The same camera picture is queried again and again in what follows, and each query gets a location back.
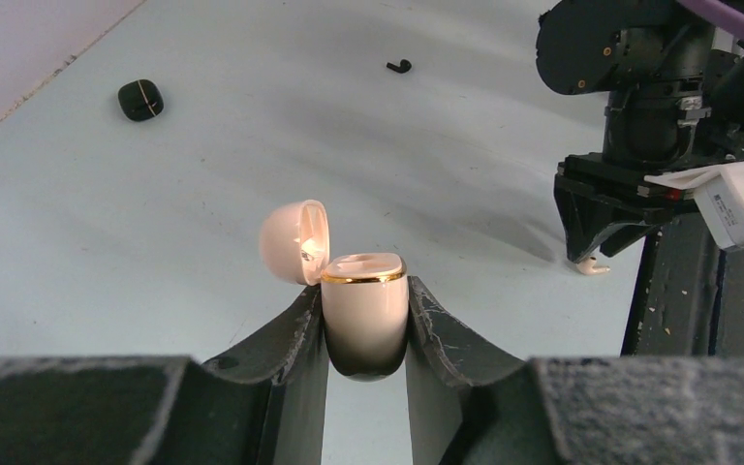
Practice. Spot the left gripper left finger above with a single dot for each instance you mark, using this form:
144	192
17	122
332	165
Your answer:
262	401

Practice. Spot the black earbud right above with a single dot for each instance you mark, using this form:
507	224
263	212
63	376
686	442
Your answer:
402	67

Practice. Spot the black earbud charging case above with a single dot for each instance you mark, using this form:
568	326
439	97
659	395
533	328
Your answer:
140	100

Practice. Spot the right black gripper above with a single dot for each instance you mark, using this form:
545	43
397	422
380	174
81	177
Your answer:
689	294

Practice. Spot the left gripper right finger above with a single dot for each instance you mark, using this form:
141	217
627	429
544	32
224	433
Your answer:
470	402

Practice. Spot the pink earbud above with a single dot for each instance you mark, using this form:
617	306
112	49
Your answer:
590	267

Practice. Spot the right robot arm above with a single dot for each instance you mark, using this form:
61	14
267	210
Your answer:
673	72

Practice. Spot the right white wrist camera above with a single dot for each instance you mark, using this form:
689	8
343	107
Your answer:
718	192

